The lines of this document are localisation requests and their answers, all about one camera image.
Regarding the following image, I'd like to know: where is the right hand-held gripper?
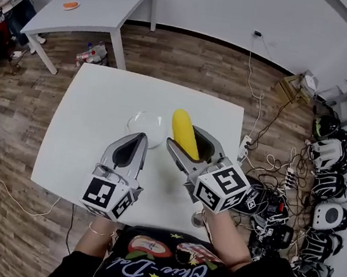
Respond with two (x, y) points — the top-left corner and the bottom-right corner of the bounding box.
(157, 121), (258, 221)

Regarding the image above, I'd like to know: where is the clear glass bowl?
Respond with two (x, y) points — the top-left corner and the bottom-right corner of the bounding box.
(123, 108), (170, 152)

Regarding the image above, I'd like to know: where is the cardboard box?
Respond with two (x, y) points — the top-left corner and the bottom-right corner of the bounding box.
(273, 70), (319, 110)

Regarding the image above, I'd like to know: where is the person's right forearm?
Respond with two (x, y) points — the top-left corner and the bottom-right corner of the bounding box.
(195, 199), (261, 274)

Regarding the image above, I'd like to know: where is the long grey table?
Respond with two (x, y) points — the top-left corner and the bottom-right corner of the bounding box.
(15, 0), (161, 89)

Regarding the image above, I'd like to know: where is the small white device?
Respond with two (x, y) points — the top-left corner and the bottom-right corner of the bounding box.
(300, 72), (321, 91)

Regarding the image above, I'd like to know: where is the black floor cable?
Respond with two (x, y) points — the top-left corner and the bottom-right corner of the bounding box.
(63, 205), (77, 252)

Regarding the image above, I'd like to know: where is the white wall plug cable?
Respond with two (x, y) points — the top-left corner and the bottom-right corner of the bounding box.
(237, 35), (273, 141)

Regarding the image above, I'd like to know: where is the person's left forearm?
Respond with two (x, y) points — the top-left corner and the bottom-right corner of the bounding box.
(74, 212), (118, 260)

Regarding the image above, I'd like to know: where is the square white table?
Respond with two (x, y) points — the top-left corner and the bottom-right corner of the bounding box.
(25, 58), (249, 246)

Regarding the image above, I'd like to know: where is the thin gold bracelet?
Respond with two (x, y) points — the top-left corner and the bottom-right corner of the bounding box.
(88, 222), (116, 238)

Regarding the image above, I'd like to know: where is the white power strip with plugs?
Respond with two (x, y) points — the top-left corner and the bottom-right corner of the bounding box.
(283, 166), (297, 191)

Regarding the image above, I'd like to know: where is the white round backpack unit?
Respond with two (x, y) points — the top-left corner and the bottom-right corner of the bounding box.
(311, 200), (347, 233)

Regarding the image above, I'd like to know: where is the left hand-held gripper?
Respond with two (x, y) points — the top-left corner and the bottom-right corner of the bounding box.
(77, 125), (152, 226)

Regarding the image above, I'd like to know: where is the bag of plastic bottles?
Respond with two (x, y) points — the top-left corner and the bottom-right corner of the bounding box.
(74, 39), (110, 70)

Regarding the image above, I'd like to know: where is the orange object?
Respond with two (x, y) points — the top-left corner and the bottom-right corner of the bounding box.
(62, 0), (81, 13)

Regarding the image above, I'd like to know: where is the yellow banana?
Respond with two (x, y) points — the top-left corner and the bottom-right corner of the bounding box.
(166, 108), (206, 162)

